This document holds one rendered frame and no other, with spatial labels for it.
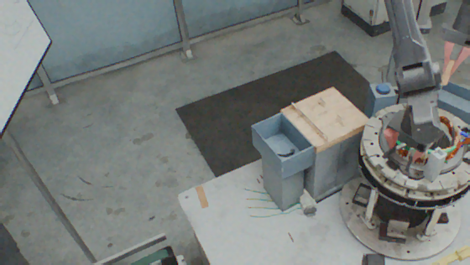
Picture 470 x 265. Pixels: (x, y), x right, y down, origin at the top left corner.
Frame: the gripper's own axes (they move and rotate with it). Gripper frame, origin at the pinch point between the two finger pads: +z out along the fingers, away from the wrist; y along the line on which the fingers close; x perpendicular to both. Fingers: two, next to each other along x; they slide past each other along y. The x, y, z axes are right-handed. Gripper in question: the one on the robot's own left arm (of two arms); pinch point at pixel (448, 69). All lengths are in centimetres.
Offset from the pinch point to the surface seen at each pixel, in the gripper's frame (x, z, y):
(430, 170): -5.2, 23.6, 5.2
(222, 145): 101, 112, -103
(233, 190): 4, 62, -50
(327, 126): 7.3, 28.3, -25.3
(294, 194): 4, 53, -29
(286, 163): -7.8, 36.1, -30.5
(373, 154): -1.4, 27.2, -9.7
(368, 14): 242, 41, -64
